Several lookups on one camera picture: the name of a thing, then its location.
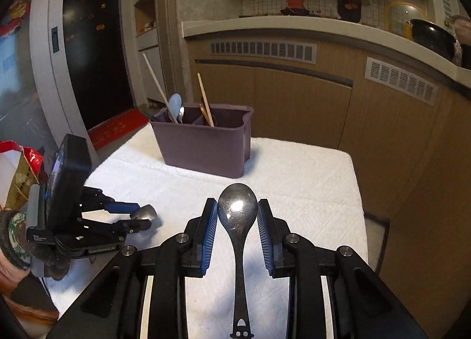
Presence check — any white shoe cabinet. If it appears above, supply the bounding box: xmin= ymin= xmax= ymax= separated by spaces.
xmin=133 ymin=0 xmax=166 ymax=108

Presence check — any red doormat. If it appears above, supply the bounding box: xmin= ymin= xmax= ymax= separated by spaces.
xmin=88 ymin=110 xmax=150 ymax=152

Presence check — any red yellow paper bag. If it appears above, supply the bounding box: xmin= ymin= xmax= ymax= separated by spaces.
xmin=0 ymin=140 xmax=48 ymax=211

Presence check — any red wall decoration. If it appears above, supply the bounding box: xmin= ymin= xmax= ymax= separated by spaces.
xmin=0 ymin=0 xmax=32 ymax=39

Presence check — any white textured table cloth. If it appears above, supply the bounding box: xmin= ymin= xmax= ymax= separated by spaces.
xmin=39 ymin=123 xmax=369 ymax=339

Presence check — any large dark-handled metal spoon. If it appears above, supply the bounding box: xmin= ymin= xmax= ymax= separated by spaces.
xmin=130 ymin=204 xmax=158 ymax=222

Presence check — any metal spoon with cutout handle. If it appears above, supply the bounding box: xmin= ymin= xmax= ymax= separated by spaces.
xmin=217 ymin=183 xmax=258 ymax=339

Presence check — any black entrance door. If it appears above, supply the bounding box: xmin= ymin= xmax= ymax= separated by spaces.
xmin=62 ymin=0 xmax=135 ymax=130

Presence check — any purple plastic utensil holder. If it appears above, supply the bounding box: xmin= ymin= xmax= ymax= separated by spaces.
xmin=149 ymin=103 xmax=254 ymax=179

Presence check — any black cooking pot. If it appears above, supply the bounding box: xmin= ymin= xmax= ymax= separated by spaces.
xmin=409 ymin=19 xmax=460 ymax=65

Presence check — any wooden chopstick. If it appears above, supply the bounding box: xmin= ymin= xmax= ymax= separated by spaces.
xmin=142 ymin=52 xmax=181 ymax=125
xmin=197 ymin=73 xmax=215 ymax=127

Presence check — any pink strainer basket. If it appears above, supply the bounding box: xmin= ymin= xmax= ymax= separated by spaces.
xmin=451 ymin=15 xmax=471 ymax=67

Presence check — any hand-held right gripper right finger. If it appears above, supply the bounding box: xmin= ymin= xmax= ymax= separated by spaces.
xmin=258 ymin=198 xmax=427 ymax=339

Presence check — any short white vent grille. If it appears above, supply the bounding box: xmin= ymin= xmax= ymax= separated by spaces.
xmin=365 ymin=57 xmax=439 ymax=107

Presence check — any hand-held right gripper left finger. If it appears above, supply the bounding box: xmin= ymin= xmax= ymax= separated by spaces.
xmin=46 ymin=197 xmax=219 ymax=339

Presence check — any wooden kitchen counter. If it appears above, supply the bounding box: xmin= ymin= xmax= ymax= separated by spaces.
xmin=182 ymin=15 xmax=471 ymax=325

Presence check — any yellow rimmed glass lid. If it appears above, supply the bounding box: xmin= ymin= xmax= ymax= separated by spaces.
xmin=384 ymin=1 xmax=427 ymax=32

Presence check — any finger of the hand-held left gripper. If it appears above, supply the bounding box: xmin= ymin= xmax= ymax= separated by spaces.
xmin=79 ymin=214 xmax=152 ymax=243
xmin=79 ymin=186 xmax=138 ymax=215

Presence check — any long white vent grille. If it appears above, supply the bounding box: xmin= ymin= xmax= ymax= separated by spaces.
xmin=210 ymin=41 xmax=317 ymax=65

